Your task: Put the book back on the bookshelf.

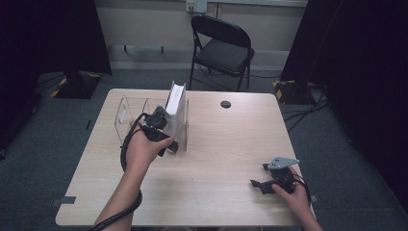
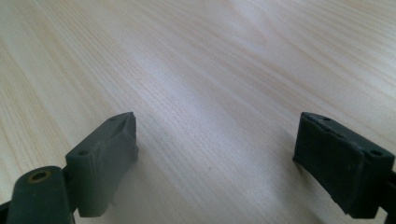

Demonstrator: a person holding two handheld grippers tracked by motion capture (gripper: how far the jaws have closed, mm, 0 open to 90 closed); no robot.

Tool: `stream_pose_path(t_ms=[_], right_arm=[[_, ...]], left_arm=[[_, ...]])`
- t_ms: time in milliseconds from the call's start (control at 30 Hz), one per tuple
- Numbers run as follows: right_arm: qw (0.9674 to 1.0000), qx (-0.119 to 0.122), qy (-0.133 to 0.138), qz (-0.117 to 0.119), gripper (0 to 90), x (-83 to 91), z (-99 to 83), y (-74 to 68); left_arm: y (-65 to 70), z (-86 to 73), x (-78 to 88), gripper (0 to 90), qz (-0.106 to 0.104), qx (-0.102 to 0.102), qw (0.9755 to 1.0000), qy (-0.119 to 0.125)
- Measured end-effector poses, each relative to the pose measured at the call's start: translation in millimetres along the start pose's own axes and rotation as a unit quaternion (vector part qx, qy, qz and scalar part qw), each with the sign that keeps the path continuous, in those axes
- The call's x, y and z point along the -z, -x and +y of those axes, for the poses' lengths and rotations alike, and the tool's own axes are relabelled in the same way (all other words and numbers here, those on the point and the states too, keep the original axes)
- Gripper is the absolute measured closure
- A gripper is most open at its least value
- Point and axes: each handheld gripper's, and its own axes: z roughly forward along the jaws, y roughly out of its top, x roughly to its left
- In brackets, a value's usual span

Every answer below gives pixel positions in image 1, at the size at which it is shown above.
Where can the white book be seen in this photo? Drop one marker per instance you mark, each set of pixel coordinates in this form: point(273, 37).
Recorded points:
point(176, 102)

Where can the black stand base yellow tape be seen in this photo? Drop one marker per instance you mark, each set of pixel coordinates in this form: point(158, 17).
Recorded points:
point(293, 93)
point(77, 86)

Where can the white wall socket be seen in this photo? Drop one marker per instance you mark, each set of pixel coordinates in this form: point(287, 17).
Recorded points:
point(196, 5)

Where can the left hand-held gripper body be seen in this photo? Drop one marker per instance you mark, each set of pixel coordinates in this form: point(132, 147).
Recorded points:
point(155, 123)

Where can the person's left hand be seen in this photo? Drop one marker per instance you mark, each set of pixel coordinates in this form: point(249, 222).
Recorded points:
point(141, 154)

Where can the black curtain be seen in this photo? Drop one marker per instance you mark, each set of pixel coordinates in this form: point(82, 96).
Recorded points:
point(38, 48)
point(362, 80)

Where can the black round table grommet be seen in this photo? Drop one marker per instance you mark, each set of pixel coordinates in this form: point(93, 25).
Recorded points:
point(225, 104)

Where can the grey tape strip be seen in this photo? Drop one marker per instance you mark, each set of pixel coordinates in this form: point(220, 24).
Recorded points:
point(314, 199)
point(64, 200)

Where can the grey wall trunking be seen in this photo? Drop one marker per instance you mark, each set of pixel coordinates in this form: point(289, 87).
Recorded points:
point(144, 57)

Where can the black folding chair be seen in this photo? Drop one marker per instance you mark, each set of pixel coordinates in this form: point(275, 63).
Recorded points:
point(224, 54)

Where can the clear acrylic file rack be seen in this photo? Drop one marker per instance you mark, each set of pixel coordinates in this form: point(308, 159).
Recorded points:
point(131, 112)

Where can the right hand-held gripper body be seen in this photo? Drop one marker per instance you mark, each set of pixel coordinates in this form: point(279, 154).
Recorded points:
point(282, 179)

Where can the person's right hand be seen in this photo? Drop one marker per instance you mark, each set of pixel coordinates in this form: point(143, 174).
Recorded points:
point(298, 199)

